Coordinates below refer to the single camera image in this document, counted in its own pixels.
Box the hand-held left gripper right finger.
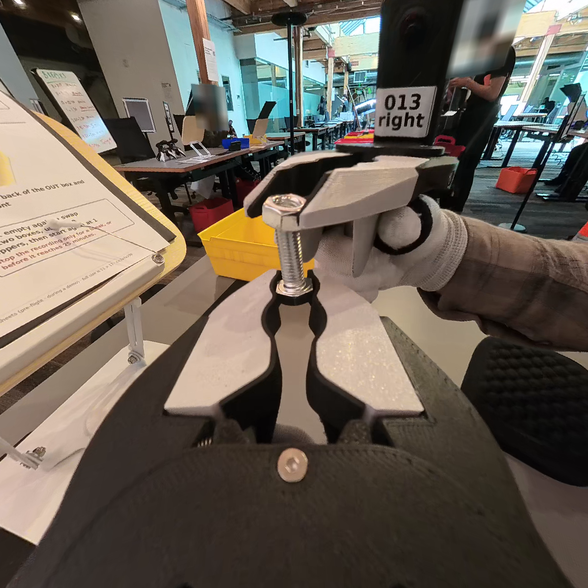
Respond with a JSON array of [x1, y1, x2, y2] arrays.
[[306, 269, 425, 445]]

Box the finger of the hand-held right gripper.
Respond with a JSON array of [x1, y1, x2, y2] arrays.
[[299, 155, 430, 230], [243, 152, 357, 219]]

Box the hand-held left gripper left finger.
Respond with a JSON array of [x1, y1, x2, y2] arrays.
[[163, 269, 283, 445]]

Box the silver hex bolt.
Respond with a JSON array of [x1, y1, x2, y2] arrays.
[[262, 194, 307, 231]]

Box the silver hex nut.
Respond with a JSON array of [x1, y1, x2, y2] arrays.
[[275, 227, 315, 298]]

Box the yellow plastic bin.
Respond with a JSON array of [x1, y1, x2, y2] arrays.
[[198, 208, 318, 282]]

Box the person's right hand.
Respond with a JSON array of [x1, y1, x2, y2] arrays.
[[315, 195, 468, 304]]

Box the red floor bin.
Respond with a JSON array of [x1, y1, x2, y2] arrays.
[[236, 178, 263, 207], [189, 198, 235, 232]]

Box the black floor pole stand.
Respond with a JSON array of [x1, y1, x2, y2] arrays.
[[271, 13, 307, 159]]

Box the wooden document stand board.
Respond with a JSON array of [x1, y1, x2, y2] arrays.
[[0, 78, 187, 396]]

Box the white page ledge bar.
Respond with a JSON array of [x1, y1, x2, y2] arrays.
[[0, 253, 166, 382]]

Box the spare black grippers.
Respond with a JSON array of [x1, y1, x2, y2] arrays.
[[155, 140, 187, 162]]

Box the orange floor bin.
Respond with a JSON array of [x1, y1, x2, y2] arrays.
[[496, 166, 538, 194]]

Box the grey desk wood edge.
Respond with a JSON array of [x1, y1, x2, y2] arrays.
[[114, 140, 286, 221]]

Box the black textured wrist pad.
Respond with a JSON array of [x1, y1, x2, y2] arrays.
[[461, 337, 588, 488]]

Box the framed sign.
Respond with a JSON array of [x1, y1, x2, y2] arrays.
[[122, 97, 156, 134]]

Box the printed instruction sheet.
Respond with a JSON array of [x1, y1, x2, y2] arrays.
[[0, 89, 171, 341]]

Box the whiteboard easel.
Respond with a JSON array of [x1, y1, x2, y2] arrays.
[[31, 68, 118, 154]]

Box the white stand bracket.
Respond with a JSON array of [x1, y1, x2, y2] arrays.
[[124, 298, 147, 364]]

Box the red handled caddy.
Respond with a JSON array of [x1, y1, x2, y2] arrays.
[[434, 135, 466, 158]]

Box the wire page holder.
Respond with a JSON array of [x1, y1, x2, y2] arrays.
[[48, 220, 165, 266]]

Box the wooden support post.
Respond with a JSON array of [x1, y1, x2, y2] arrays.
[[186, 0, 217, 85]]

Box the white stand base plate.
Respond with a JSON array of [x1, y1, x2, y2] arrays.
[[0, 342, 171, 545]]

